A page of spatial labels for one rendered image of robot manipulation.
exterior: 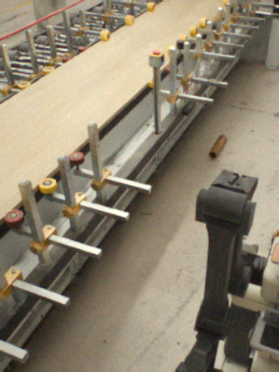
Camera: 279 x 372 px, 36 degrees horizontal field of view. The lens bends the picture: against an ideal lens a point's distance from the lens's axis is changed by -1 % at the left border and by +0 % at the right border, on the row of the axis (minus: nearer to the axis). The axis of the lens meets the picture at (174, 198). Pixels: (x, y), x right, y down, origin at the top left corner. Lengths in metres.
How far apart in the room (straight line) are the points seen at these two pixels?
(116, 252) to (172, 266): 0.40
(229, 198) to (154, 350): 1.77
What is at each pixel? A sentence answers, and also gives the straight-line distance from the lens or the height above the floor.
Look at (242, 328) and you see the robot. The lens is 1.91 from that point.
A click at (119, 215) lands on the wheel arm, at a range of 1.96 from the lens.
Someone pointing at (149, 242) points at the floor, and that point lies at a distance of 3.02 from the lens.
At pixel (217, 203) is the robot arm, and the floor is 1.61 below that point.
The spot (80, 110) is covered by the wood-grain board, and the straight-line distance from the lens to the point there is 2.72.
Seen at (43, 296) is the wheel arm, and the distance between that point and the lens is 1.72.
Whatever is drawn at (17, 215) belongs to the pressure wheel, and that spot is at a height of 0.90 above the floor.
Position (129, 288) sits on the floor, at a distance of 2.76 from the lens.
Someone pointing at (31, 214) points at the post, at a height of 1.01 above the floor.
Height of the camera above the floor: 2.13
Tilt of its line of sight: 39 degrees down
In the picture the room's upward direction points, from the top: 1 degrees clockwise
